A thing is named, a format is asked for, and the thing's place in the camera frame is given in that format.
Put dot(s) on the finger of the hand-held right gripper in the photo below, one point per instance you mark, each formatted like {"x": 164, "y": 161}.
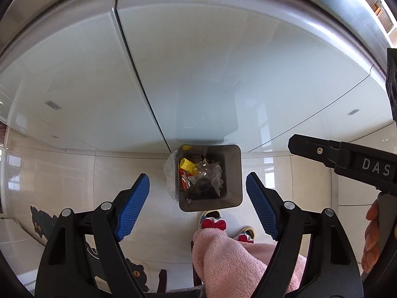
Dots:
{"x": 310, "y": 149}

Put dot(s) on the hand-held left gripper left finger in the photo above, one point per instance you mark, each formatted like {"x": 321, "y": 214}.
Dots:
{"x": 133, "y": 208}

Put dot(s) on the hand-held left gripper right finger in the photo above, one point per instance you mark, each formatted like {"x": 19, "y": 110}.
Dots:
{"x": 262, "y": 208}

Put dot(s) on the square metal trash bin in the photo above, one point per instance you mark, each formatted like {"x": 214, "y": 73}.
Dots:
{"x": 232, "y": 177}

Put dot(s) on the person's right hand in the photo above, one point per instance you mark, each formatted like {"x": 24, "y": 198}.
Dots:
{"x": 371, "y": 242}

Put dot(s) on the white slipper with red bow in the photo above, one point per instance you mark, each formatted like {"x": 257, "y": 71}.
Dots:
{"x": 245, "y": 236}
{"x": 214, "y": 222}

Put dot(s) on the clear plastic bag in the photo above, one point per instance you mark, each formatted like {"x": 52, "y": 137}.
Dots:
{"x": 170, "y": 173}

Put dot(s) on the orange snack wrapper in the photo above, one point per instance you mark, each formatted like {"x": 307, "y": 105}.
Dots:
{"x": 183, "y": 181}

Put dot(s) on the clear crumpled plastic wrapper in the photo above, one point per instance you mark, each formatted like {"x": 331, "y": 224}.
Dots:
{"x": 211, "y": 173}

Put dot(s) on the pink fleece pants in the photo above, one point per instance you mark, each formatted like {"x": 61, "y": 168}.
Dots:
{"x": 229, "y": 264}

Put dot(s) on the cat print floor mat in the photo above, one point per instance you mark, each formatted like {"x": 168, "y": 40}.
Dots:
{"x": 138, "y": 273}

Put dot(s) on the yellow mesh wrapper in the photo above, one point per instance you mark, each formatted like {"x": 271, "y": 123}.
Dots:
{"x": 187, "y": 164}

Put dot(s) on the dark wooden chair leg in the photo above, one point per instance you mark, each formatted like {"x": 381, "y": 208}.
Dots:
{"x": 162, "y": 281}

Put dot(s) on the white glossy cabinet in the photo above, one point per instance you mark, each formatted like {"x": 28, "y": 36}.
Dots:
{"x": 217, "y": 68}

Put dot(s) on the slatted vent grille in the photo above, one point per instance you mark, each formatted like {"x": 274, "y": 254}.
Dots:
{"x": 377, "y": 6}

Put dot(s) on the stainless steel counter edge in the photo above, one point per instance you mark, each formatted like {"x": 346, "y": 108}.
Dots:
{"x": 62, "y": 9}

